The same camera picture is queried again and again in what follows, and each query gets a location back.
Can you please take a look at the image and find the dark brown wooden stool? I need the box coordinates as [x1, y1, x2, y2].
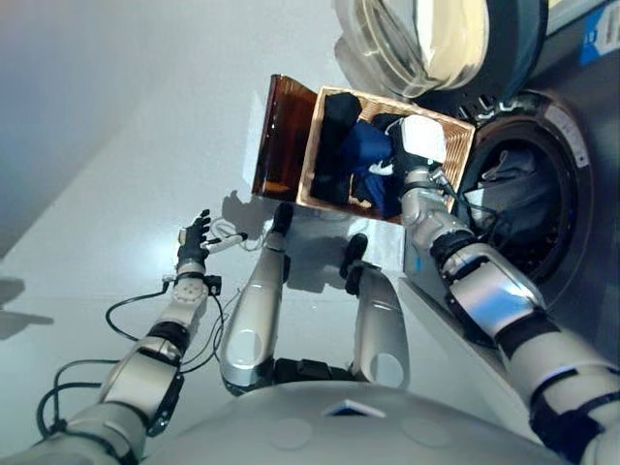
[251, 73, 322, 201]

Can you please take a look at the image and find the brown wicker laundry basket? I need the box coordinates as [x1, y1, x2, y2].
[294, 85, 477, 226]

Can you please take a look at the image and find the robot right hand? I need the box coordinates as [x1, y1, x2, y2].
[367, 114, 449, 189]

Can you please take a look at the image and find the grey front-load washing machine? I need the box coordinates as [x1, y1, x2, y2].
[401, 0, 620, 380]

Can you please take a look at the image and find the thin white floor cable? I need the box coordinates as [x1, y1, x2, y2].
[210, 217, 270, 253]

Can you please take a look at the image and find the blue garment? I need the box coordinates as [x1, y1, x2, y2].
[341, 120, 404, 220]

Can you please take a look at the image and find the round glass washer door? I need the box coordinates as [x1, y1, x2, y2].
[332, 0, 552, 102]

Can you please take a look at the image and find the robot right leg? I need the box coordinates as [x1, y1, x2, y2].
[340, 232, 411, 389]

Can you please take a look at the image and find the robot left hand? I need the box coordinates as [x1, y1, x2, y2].
[175, 208, 249, 273]

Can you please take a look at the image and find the robot grey torso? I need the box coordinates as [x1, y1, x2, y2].
[139, 382, 574, 465]

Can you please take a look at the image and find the blue white washer sticker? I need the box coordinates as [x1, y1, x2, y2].
[578, 9, 620, 68]

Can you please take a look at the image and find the black garment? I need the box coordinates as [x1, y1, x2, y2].
[314, 93, 404, 205]

